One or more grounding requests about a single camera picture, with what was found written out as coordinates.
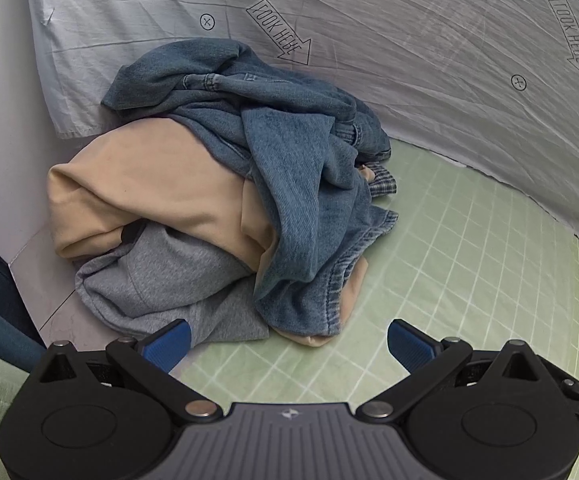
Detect grey printed backdrop sheet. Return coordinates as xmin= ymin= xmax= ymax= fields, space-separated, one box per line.
xmin=28 ymin=0 xmax=579 ymax=237

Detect grey sweatshirt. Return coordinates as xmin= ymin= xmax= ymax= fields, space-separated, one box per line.
xmin=75 ymin=222 xmax=270 ymax=347

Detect green grid cutting mat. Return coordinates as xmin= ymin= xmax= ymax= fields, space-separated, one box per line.
xmin=0 ymin=138 xmax=579 ymax=480

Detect beige sweatshirt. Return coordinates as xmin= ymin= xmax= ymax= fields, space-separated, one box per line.
xmin=46 ymin=117 xmax=370 ymax=347

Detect blue plaid shirt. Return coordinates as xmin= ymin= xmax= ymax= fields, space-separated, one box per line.
xmin=359 ymin=162 xmax=398 ymax=198

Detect blue denim jeans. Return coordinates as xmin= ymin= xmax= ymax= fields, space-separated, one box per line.
xmin=103 ymin=38 xmax=397 ymax=337

